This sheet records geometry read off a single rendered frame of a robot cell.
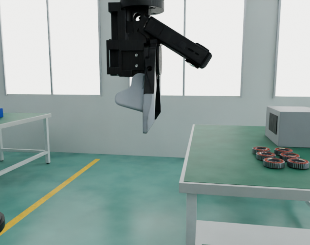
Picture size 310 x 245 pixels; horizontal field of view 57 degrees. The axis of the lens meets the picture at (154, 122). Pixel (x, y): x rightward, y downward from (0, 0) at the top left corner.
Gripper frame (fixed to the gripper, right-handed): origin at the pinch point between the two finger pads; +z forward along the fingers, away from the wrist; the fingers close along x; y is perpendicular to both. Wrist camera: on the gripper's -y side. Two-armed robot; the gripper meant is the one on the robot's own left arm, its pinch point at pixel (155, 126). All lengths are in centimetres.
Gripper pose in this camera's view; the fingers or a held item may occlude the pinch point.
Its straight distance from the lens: 47.9
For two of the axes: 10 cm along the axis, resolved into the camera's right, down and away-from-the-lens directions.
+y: -10.0, -0.1, 0.9
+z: 0.0, 9.9, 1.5
